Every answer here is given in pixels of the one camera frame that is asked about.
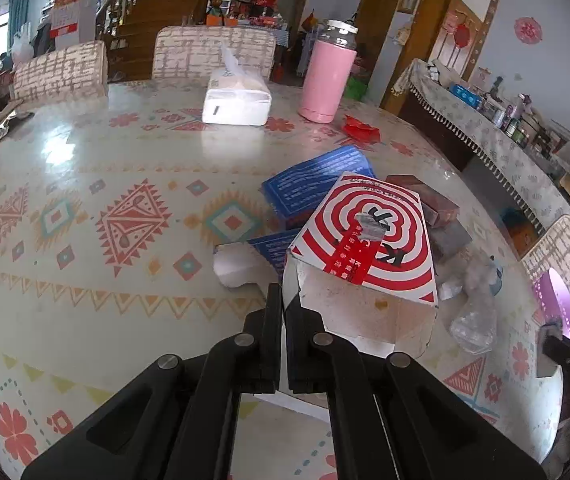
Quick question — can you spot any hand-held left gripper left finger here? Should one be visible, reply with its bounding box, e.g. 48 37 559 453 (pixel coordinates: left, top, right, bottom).
22 283 284 480

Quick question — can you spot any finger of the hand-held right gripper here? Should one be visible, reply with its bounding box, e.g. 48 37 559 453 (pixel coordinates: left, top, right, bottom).
536 316 570 382

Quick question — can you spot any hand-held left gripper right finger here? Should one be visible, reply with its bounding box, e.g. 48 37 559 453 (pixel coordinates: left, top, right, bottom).
284 304 548 480

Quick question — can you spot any red white spiral cardboard box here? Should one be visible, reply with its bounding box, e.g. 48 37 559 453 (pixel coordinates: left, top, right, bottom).
283 171 438 359

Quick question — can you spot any purple round box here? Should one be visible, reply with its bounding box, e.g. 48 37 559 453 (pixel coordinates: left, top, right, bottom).
531 267 570 346

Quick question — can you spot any clear plastic wrapper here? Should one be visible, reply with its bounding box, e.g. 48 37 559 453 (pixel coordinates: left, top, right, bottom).
437 255 504 356

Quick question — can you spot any open blue cardboard box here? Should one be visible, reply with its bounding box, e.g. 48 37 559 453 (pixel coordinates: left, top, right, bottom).
213 230 306 291

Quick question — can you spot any brown cardboard box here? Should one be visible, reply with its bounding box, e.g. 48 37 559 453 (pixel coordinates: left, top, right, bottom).
386 174 460 227

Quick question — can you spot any sideboard with floral cloth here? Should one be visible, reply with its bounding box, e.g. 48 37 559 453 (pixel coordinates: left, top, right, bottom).
391 58 570 251

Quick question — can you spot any red crumpled wrapper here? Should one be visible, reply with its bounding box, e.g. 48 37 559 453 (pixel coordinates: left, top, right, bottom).
341 114 382 145

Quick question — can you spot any white tissue pack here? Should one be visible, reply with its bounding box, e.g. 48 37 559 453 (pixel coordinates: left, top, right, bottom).
201 42 272 127

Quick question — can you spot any green plastic bag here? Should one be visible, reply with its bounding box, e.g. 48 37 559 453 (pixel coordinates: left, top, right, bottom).
343 76 367 102

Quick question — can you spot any pink tumbler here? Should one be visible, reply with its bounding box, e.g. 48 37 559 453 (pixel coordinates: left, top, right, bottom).
298 20 358 124

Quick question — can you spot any patterned chair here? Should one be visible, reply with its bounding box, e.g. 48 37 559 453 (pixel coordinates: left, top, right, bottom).
11 40 109 102
152 25 276 81

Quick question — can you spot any pile of gift boxes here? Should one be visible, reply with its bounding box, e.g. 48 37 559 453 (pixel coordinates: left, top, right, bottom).
205 0 290 31

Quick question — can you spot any wooden door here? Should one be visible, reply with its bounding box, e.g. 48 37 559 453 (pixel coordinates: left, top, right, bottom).
427 0 504 92

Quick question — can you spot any foil snack packet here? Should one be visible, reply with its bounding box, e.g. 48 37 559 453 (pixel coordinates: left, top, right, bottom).
0 99 36 157

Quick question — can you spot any wooden staircase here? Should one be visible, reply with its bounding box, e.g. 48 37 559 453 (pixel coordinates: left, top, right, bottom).
96 0 253 81

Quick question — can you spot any white plastic bag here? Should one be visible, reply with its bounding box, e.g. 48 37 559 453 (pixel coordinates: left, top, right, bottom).
11 22 34 65

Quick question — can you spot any blue curtain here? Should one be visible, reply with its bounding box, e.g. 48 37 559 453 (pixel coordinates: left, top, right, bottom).
8 0 32 47

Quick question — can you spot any red paper wall decoration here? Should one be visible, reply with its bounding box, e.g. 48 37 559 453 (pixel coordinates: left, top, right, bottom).
514 16 542 45

